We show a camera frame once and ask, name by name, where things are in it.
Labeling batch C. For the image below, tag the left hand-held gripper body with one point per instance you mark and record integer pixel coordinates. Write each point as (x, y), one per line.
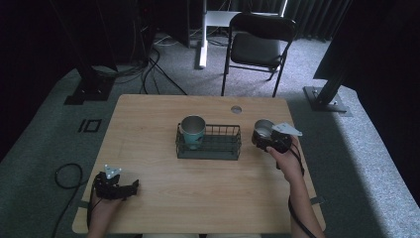
(107, 186)

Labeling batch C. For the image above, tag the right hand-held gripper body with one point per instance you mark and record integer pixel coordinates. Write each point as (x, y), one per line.
(280, 140)

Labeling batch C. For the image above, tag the plain steel cup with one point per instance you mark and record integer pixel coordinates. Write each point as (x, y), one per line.
(263, 129)

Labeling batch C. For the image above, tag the teal metal cup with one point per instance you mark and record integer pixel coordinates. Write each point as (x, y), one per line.
(193, 132)

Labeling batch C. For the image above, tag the person's left hand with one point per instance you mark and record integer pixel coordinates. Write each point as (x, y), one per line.
(104, 210)

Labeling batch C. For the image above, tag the person's right hand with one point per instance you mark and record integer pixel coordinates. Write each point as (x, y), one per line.
(289, 163)

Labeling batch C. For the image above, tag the grey round table grommet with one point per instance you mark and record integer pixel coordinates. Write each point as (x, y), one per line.
(236, 109)

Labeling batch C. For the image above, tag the black metal stand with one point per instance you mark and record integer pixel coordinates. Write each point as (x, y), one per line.
(89, 79)
(327, 95)

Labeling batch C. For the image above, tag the black folding chair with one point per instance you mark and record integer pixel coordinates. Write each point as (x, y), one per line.
(256, 49)

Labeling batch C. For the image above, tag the dark equipment cabinet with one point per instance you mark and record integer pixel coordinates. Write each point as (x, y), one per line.
(165, 23)

